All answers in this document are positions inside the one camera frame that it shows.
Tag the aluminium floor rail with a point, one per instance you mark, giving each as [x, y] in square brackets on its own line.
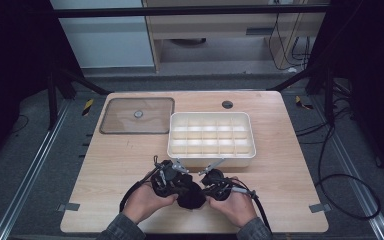
[30, 170]
[353, 176]

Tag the transparent box lid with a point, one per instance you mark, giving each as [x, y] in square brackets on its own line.
[123, 116]

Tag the black horizontal frame bar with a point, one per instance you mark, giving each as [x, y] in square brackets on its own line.
[180, 11]

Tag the white compartment storage box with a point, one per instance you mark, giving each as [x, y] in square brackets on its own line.
[210, 161]

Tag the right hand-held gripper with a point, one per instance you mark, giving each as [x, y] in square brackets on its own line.
[218, 186]

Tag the dark curtain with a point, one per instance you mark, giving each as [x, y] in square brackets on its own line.
[373, 66]
[13, 66]

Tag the person's right hand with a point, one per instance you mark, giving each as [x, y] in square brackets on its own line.
[238, 208]

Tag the person's left hand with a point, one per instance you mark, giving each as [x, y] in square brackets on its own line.
[143, 203]

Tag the black sock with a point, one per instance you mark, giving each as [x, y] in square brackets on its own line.
[191, 198]

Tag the grey tape strip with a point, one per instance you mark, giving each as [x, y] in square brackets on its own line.
[68, 207]
[320, 208]

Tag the light wooden desk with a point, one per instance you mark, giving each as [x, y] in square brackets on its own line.
[213, 25]

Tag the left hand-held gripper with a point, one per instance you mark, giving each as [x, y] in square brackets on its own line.
[165, 180]

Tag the yellow black striped tape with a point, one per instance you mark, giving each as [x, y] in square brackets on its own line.
[302, 104]
[87, 107]

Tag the black metal stand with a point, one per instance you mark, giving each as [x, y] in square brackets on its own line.
[52, 100]
[329, 100]

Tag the white cabinet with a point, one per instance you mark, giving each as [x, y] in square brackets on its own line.
[106, 43]

